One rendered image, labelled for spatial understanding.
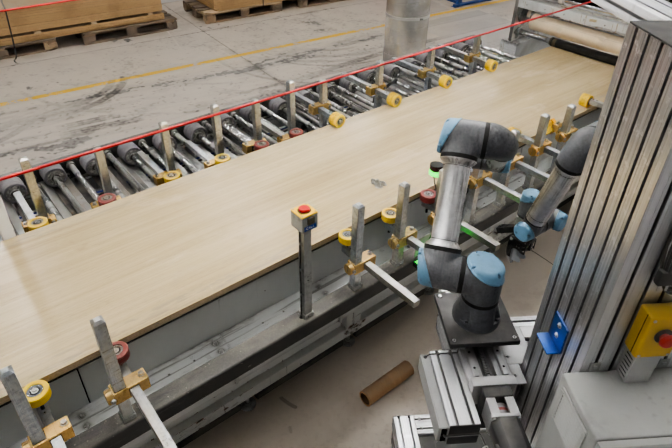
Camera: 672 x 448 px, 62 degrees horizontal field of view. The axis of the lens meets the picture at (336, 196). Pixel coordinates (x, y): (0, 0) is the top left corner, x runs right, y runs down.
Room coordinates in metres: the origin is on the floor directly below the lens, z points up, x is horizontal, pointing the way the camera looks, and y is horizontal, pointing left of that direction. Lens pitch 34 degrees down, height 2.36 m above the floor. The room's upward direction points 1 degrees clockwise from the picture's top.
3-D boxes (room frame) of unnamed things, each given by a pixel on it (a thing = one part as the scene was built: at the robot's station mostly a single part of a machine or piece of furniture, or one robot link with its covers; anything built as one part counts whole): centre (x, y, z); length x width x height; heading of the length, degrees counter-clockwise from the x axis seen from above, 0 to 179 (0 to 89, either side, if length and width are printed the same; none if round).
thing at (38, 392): (1.05, 0.91, 0.85); 0.08 x 0.08 x 0.11
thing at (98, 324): (1.11, 0.68, 0.92); 0.03 x 0.03 x 0.48; 40
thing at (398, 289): (1.70, -0.18, 0.82); 0.43 x 0.03 x 0.04; 40
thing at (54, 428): (0.96, 0.85, 0.80); 0.13 x 0.06 x 0.05; 130
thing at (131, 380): (1.12, 0.66, 0.83); 0.13 x 0.06 x 0.05; 130
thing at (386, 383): (1.76, -0.28, 0.04); 0.30 x 0.08 x 0.08; 130
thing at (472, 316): (1.27, -0.46, 1.09); 0.15 x 0.15 x 0.10
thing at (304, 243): (1.58, 0.11, 0.93); 0.05 x 0.04 x 0.45; 130
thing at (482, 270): (1.27, -0.45, 1.21); 0.13 x 0.12 x 0.14; 75
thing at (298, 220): (1.58, 0.11, 1.18); 0.07 x 0.07 x 0.08; 40
